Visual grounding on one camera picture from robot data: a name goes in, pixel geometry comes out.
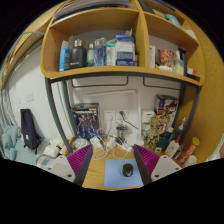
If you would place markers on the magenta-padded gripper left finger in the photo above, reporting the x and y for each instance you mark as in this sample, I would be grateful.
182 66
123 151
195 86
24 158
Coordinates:
78 161

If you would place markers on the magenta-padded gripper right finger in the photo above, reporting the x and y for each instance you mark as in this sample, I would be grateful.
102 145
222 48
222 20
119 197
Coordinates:
148 161

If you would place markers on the black computer mouse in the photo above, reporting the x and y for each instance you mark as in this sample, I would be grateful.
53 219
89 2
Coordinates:
127 169

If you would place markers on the clear glass jar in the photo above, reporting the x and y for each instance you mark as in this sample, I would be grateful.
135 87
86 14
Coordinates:
80 143

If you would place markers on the white power strip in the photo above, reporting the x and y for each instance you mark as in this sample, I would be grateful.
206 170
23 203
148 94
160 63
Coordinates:
126 146

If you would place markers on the white charger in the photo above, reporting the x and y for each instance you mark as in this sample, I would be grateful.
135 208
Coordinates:
96 141

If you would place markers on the white red-capped lotion bottle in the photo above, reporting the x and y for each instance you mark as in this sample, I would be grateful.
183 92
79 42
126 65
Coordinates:
172 147

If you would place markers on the blue tube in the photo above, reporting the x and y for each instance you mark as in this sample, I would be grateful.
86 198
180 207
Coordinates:
170 132

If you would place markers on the steel cup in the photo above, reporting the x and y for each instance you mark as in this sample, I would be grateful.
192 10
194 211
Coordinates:
121 131

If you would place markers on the blue robot model box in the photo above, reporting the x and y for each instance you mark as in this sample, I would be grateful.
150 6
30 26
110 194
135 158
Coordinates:
86 118

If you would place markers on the dark white-nozzle spray bottle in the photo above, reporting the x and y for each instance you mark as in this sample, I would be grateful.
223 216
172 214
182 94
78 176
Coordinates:
180 129

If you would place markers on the white desk lamp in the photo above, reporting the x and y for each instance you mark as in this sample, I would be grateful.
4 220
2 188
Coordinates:
138 110

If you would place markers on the colourful figure toy box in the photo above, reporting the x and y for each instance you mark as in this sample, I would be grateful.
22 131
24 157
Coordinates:
166 108

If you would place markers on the black bag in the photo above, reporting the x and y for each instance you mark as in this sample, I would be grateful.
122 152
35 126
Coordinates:
29 128

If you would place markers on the teal cloth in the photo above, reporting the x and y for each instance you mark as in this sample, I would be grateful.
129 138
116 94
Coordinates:
15 146

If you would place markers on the wooden shelf unit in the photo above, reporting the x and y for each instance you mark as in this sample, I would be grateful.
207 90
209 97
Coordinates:
100 70

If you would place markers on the white wall box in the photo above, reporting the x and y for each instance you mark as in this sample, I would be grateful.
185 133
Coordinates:
147 116

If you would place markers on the white wall socket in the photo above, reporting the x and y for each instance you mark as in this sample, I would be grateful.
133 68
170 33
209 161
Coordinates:
109 115
124 116

